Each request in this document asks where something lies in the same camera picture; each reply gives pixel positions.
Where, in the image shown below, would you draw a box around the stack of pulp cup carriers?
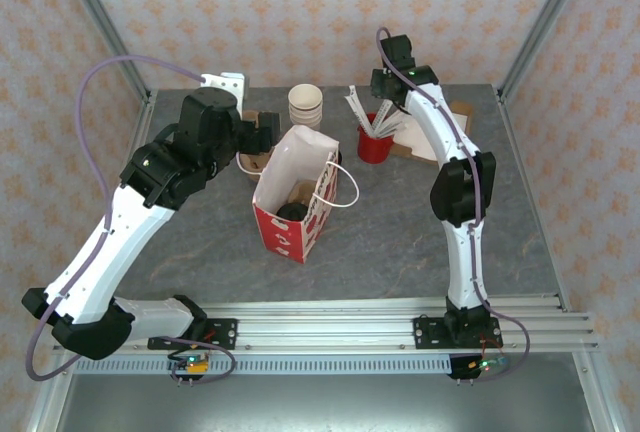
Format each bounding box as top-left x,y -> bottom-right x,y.
237,109 -> 277,183

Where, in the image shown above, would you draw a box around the takeout cup with black lid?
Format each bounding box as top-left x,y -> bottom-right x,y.
276,202 -> 310,224

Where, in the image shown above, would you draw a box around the stack of white napkins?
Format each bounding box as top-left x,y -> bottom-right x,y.
394,115 -> 441,161

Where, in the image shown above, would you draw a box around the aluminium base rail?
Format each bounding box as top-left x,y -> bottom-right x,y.
52,294 -> 600,356

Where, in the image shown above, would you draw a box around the stack of white paper cups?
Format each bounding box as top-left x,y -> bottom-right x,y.
287,83 -> 325,131

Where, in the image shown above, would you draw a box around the aluminium frame post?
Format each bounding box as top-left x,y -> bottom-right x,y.
53,0 -> 152,103
498,0 -> 595,98

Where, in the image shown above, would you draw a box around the printed straw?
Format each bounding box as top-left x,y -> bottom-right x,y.
375,97 -> 396,127

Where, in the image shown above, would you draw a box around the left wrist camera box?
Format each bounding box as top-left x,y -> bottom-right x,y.
201,71 -> 250,106

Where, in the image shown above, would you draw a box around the small controller board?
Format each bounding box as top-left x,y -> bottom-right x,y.
447,351 -> 514,381
167,351 -> 211,377

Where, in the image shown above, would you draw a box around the grey metal panel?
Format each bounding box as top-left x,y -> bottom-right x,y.
49,374 -> 596,432

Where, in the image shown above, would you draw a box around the grey slotted cable duct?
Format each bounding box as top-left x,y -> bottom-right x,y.
73,356 -> 454,376

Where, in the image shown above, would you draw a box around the brown cardboard tray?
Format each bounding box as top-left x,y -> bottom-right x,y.
389,99 -> 475,161

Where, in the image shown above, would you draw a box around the red straw holder cup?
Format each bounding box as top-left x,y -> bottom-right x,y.
356,111 -> 395,165

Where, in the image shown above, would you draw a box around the red paper bag white handles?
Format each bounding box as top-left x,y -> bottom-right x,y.
235,124 -> 360,264

